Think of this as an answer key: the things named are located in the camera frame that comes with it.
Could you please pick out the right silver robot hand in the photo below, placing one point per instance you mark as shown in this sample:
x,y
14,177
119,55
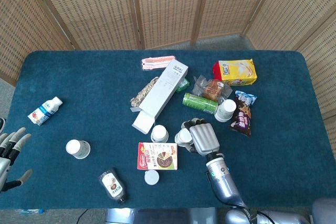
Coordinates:
x,y
204,137

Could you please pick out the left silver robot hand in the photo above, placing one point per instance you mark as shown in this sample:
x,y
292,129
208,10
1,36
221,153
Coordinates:
x,y
5,166

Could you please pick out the white paper cup green leaves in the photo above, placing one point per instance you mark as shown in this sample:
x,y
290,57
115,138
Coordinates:
x,y
182,137
77,148

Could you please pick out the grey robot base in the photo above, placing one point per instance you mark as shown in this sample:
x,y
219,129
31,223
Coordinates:
x,y
157,217

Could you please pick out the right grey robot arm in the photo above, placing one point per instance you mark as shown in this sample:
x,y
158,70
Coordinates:
x,y
223,182

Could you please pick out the white cup near can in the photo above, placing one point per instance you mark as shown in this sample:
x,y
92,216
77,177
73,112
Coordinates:
x,y
225,110

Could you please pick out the green drink can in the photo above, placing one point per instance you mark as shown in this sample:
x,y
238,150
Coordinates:
x,y
199,102

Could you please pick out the brown snack bag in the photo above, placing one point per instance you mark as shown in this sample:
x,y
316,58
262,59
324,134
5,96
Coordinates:
x,y
240,121

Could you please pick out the black white shoe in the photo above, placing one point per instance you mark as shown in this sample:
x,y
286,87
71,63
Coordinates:
x,y
2,125

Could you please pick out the white paper cup blue flower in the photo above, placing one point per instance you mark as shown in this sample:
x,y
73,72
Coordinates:
x,y
159,132

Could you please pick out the bread in clear wrapper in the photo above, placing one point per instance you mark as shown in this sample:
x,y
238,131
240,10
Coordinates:
x,y
212,89

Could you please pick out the red white cookie box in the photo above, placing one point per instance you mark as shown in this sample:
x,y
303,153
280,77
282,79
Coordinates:
x,y
157,155

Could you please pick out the small green packet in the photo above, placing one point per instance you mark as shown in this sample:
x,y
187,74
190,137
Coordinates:
x,y
183,85

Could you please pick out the blue white snack packet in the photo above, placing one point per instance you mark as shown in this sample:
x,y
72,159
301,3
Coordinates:
x,y
248,98

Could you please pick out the long grey cardboard box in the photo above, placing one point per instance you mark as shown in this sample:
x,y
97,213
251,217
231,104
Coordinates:
x,y
162,90

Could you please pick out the white milk bottle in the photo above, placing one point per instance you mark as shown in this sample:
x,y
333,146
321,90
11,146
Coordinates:
x,y
44,111

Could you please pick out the yellow chips bag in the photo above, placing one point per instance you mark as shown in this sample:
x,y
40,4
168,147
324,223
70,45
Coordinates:
x,y
236,72

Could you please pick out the pink packaged item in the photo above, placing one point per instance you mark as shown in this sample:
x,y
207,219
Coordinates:
x,y
155,62

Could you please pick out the dark sauce squeeze bottle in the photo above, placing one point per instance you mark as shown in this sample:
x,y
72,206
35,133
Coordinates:
x,y
113,184

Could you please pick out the teal felt table cover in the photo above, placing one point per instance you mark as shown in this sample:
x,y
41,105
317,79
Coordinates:
x,y
78,82

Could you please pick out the wicker folding screen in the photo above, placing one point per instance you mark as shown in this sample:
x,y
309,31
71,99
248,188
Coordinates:
x,y
168,6

